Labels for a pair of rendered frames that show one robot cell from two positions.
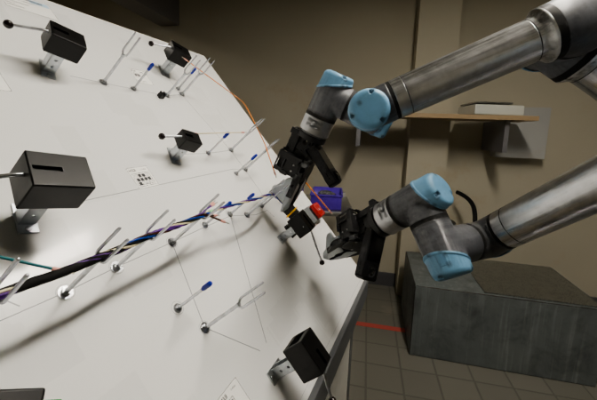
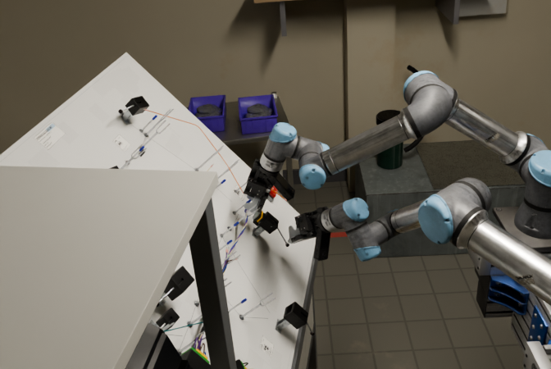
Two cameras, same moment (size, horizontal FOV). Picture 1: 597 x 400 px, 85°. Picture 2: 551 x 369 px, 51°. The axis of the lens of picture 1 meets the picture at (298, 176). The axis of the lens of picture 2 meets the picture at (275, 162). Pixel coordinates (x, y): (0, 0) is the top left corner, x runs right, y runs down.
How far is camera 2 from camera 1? 124 cm
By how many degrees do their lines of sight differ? 23
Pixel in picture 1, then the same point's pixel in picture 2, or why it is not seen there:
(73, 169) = (184, 275)
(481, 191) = (437, 56)
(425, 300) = (376, 207)
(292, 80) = not seen: outside the picture
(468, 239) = (378, 235)
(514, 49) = (393, 140)
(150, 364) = not seen: hidden behind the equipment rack
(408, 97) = (335, 168)
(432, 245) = (357, 244)
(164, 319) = not seen: hidden behind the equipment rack
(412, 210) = (345, 224)
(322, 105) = (277, 153)
